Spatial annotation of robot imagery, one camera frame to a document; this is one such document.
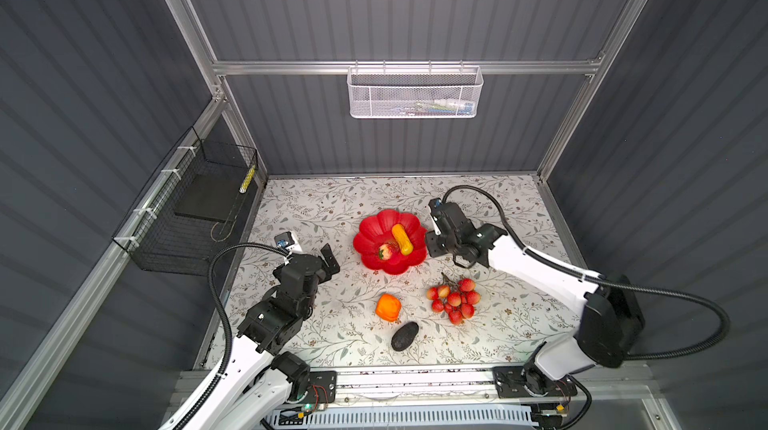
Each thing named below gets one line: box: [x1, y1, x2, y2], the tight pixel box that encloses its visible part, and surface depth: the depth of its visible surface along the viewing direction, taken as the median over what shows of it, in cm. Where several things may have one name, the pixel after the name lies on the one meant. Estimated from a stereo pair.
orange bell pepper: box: [376, 293, 403, 323], surface depth 83 cm
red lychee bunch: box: [426, 272, 482, 326], surface depth 84 cm
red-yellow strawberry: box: [378, 244, 393, 261], surface depth 96 cm
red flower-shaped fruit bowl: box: [353, 209, 427, 275], surface depth 101 cm
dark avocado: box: [390, 321, 420, 352], surface depth 80 cm
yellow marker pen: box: [239, 165, 256, 194], surface depth 83 cm
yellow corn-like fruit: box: [392, 223, 414, 256], surface depth 100 cm
